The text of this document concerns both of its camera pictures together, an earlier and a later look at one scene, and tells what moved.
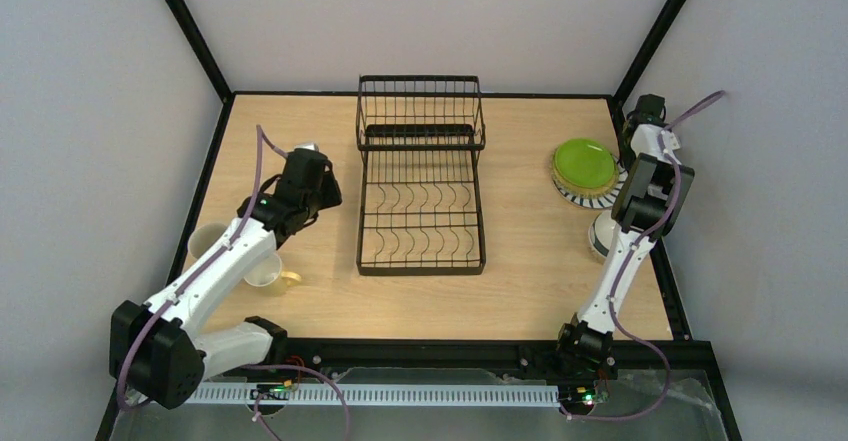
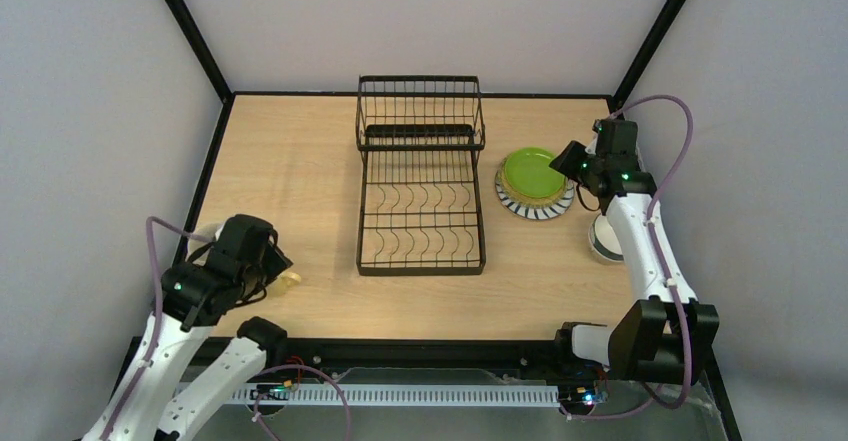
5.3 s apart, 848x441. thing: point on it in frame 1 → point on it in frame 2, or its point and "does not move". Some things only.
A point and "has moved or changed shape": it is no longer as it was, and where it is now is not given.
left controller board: [271, 391] does not move
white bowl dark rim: [601, 233] does not move
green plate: [584, 168] has moved or changed shape
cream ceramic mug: [203, 236] does not move
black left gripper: [330, 189] → [269, 263]
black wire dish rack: [420, 139] does not move
